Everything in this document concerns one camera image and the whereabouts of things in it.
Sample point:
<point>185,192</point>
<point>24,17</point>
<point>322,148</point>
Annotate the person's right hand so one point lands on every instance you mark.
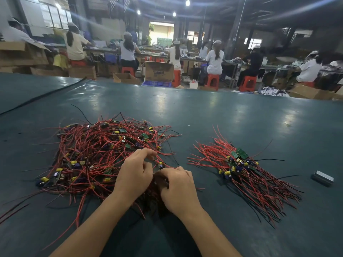
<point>179,192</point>

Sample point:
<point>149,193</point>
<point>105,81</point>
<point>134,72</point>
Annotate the person's left hand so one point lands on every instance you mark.
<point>134,174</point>

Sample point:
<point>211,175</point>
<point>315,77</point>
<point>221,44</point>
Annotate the person's left forearm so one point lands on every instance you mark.
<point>88,230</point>

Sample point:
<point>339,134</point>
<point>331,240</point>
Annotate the person's right forearm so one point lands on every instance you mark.
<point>211,238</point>

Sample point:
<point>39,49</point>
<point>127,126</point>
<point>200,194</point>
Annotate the blue plastic crate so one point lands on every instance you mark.
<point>157,83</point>

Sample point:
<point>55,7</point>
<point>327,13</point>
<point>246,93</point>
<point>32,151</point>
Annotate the red plastic stool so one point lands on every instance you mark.
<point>307,84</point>
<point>213,81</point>
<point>248,84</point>
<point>177,78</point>
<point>128,70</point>
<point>78,63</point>

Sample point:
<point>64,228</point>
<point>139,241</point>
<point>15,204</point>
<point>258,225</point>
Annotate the dark green table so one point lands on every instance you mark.
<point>278,120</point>

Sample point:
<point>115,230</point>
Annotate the yellow sack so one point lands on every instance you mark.
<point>60,61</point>

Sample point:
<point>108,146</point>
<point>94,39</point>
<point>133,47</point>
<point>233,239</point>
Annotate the heap of black white items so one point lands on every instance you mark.
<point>274,91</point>

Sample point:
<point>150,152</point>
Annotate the small black grey block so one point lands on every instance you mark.
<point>322,178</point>

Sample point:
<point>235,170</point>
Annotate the large open cardboard box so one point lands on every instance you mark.
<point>24,53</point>

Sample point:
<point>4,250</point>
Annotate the grid window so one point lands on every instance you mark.
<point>56,15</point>

